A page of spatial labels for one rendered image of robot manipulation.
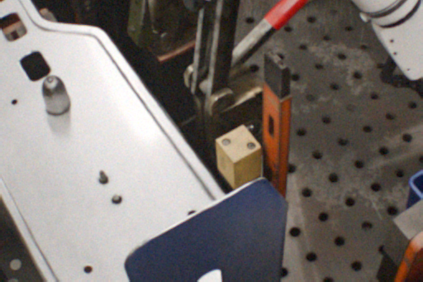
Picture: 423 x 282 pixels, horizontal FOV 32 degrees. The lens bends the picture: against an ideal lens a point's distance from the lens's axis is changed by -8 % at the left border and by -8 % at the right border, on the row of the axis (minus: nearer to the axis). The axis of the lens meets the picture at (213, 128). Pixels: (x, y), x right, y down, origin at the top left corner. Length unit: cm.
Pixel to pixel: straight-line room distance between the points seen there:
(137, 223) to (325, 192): 44
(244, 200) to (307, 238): 70
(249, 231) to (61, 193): 40
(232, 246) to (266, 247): 4
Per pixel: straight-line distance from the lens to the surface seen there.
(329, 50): 137
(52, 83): 90
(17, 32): 106
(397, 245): 63
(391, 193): 121
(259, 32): 83
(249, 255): 53
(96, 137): 90
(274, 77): 70
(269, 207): 49
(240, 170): 81
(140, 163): 87
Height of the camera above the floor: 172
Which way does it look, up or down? 54 degrees down
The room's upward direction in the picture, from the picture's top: 4 degrees counter-clockwise
